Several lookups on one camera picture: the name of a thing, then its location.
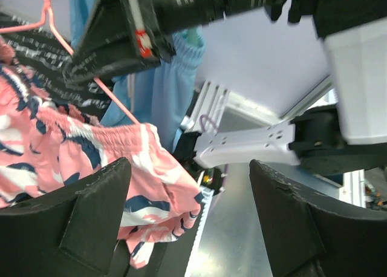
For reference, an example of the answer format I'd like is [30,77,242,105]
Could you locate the pink patterned shorts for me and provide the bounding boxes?
[1,42,203,269]

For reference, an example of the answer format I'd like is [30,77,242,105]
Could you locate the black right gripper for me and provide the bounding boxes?
[62,0,286,84]

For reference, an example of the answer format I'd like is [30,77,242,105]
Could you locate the pink wire hanger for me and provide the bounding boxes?
[0,0,138,125]

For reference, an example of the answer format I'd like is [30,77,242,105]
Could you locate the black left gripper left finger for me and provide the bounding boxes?
[1,158,131,276]

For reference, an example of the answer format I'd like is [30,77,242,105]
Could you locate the teal plastic hanger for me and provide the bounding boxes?
[185,27,203,47]

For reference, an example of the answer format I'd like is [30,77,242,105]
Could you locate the light blue shorts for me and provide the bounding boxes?
[69,0,205,153]

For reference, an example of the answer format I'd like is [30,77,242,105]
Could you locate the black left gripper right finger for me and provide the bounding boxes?
[249,160,386,277]

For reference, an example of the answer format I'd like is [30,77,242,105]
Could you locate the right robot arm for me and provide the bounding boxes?
[63,0,386,276]

